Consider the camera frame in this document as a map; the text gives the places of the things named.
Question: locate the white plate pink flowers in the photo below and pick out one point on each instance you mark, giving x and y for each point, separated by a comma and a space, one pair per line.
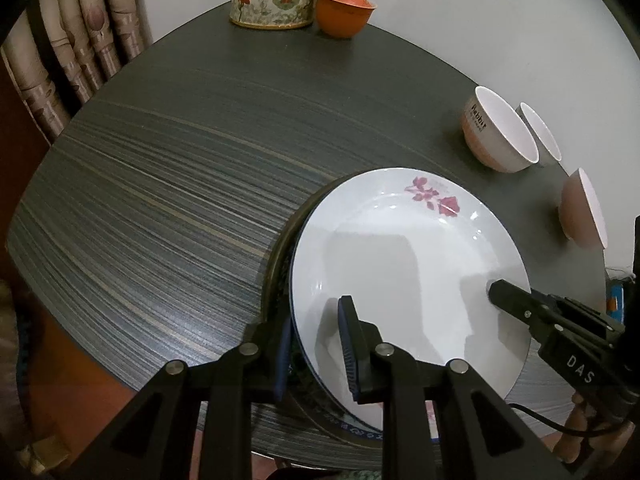
410, 260

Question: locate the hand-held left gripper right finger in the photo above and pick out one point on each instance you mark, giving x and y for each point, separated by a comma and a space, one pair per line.
349, 345

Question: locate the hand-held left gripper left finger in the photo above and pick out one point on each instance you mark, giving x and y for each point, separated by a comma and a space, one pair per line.
282, 355

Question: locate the person's right hand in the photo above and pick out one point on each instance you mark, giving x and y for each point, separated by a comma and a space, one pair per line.
572, 435

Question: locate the large blue floral plate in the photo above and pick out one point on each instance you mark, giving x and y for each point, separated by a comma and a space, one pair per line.
277, 270

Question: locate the orange lidded teacup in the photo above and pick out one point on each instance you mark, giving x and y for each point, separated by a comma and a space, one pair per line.
345, 20

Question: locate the large pink bowl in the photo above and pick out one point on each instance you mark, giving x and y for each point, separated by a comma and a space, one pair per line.
575, 210

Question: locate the small white bowl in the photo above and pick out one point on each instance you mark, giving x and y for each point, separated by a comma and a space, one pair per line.
485, 145
545, 130

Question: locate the blue box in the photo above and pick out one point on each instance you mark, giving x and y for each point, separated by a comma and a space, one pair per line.
614, 302

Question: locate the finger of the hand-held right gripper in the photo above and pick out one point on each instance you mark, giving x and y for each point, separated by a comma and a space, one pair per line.
520, 305

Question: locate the wooden chair back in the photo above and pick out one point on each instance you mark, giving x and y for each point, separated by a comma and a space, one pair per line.
75, 35

